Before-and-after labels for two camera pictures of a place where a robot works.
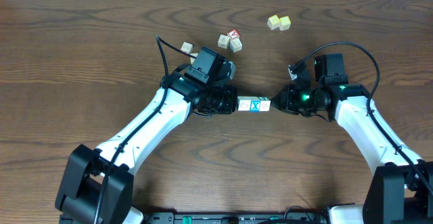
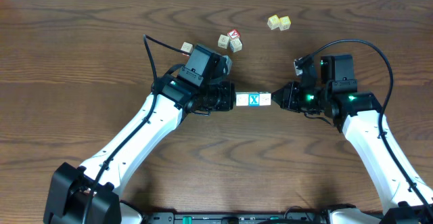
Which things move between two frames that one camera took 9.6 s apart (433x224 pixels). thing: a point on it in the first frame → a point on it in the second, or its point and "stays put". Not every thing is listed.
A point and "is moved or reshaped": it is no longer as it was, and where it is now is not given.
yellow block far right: (285, 23) stays put
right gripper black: (288, 93) stays put
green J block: (264, 103) is moved or reshaped
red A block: (234, 34) stays put
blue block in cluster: (235, 45) stays put
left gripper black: (233, 98) stays put
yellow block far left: (273, 22) stays put
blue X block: (255, 105) is moved or reshaped
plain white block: (244, 105) is moved or reshaped
